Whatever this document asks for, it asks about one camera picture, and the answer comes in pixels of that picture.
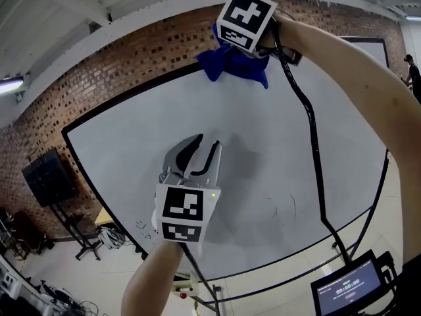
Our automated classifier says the dark brown cabinet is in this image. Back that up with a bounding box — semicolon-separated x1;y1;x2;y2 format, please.
12;210;49;253

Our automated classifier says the black television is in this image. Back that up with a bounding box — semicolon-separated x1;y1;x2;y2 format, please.
21;147;80;207

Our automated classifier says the yellow table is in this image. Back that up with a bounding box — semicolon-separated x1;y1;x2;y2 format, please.
93;205;115;226

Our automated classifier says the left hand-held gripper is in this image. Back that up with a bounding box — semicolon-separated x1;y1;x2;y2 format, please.
153;132;224;244

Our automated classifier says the blue cloth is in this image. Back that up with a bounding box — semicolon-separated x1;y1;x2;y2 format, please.
195;23;270;90

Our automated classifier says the black television stand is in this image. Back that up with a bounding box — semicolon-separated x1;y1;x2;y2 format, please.
49;202;102;262

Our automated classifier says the black chest monitor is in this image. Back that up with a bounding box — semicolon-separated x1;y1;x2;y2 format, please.
310;249;384;316

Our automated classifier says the cream holder with red knob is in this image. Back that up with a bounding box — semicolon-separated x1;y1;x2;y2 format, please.
171;273;200;301

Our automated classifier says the person's navy shirt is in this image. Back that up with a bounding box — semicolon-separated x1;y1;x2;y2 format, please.
399;253;421;316

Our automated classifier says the person's right forearm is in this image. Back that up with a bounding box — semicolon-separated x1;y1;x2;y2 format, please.
272;13;421;263

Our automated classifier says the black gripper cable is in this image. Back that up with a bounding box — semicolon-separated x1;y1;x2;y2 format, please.
180;242;220;316
271;18;351;266

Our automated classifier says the person's left forearm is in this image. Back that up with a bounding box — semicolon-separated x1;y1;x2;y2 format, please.
120;240;185;316

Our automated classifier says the white cable bundle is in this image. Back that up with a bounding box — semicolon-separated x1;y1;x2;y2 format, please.
97;225;126;250

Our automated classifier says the white screen with black border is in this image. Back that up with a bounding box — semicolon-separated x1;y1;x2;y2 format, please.
338;36;389;68

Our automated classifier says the white shelving rack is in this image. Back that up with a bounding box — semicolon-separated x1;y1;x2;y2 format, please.
0;255;40;312

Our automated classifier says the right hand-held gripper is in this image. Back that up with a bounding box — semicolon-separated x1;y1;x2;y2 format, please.
216;0;303;66

